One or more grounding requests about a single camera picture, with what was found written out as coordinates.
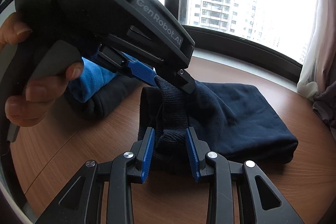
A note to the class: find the right dark curtain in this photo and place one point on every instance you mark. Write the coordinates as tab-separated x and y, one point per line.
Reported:
324	102

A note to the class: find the folded blue garment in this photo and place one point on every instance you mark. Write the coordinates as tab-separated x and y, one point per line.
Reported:
92	79

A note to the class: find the white sheer curtain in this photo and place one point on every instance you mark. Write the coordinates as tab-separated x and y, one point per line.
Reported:
307	84

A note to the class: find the folded black garment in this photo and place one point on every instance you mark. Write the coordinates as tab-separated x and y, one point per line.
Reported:
105	100

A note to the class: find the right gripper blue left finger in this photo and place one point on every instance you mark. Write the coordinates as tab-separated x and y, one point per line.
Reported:
143	151

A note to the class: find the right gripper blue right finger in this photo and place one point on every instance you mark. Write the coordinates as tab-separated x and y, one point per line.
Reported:
197	150

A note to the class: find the navy blue sweatpants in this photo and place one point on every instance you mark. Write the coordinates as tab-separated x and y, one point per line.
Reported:
235	120

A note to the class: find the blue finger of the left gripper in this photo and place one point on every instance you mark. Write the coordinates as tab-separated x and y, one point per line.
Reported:
169	74
117	61

